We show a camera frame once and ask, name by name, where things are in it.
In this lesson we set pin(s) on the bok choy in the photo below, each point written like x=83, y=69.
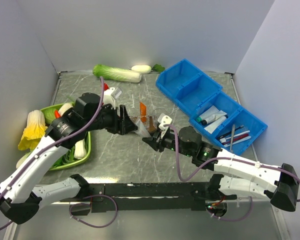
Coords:
x=80, y=149

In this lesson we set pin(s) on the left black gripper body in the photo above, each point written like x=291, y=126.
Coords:
x=107, y=119

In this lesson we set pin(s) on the clear acrylic toothbrush holder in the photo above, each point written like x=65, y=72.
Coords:
x=135, y=119

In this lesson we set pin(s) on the white toothpaste tube black cap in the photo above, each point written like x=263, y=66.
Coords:
x=213, y=117

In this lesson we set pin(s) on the white corn cob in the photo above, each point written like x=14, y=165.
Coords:
x=66, y=106

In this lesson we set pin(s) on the white toothpaste tube green cap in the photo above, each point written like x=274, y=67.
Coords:
x=207, y=113

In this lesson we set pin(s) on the large white toothpaste tube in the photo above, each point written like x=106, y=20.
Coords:
x=214, y=125

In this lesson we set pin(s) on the orange carrot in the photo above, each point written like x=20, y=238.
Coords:
x=57, y=114

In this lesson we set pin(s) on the brown oval wooden tray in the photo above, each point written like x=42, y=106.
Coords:
x=152, y=127

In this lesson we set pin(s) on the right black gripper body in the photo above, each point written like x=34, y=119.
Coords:
x=168, y=141

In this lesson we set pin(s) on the yellow white cabbage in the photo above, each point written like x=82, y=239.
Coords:
x=33, y=132

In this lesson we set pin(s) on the black base frame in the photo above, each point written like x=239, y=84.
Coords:
x=159, y=196

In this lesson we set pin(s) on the white radish with leaves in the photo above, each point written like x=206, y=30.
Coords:
x=146, y=69

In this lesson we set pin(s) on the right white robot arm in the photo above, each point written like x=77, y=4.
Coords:
x=234, y=175

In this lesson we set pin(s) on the green napa cabbage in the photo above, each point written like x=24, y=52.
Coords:
x=116, y=74

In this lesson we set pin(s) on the pale green cabbage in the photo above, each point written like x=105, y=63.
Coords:
x=22, y=159

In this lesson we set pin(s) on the green plastic basket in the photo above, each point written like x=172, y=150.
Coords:
x=67, y=160

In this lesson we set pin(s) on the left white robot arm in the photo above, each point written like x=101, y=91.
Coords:
x=20, y=197

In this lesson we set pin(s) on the orange toothpaste tube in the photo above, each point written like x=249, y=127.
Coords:
x=143, y=112

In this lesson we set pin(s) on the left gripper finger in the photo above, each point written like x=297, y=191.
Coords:
x=129, y=125
x=120, y=122

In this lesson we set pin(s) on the blue compartment bin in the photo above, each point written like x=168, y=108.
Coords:
x=194, y=92

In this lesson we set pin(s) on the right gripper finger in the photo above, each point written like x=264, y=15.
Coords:
x=157, y=136
x=152, y=142

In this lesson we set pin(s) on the red toothbrush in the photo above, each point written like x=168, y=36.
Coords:
x=228, y=140

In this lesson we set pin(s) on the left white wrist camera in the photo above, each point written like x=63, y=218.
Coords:
x=110, y=95

